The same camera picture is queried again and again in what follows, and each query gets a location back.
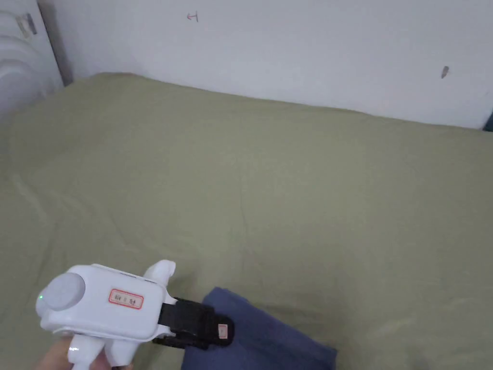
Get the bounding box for dark blue shirt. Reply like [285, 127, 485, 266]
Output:
[181, 286, 339, 370]

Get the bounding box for white moulded door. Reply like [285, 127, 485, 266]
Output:
[0, 0, 65, 118]

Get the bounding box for bed with pale green sheet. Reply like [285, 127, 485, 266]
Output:
[0, 72, 493, 370]

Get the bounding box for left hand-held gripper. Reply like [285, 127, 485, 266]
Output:
[36, 261, 235, 367]

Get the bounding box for person's left hand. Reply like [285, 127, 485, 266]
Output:
[30, 336, 134, 370]

